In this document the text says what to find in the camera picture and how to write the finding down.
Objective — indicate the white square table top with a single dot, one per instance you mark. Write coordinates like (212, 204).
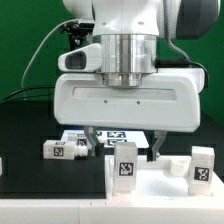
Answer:
(168, 177)

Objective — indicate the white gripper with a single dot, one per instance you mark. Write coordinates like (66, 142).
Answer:
(167, 100)

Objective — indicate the white front fence bar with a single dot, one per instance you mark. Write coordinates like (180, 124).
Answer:
(111, 212)

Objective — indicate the white left fence piece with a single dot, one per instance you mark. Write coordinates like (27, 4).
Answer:
(1, 166)

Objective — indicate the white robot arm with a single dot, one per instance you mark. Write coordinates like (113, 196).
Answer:
(118, 81)

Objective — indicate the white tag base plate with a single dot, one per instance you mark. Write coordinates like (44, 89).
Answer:
(110, 137)

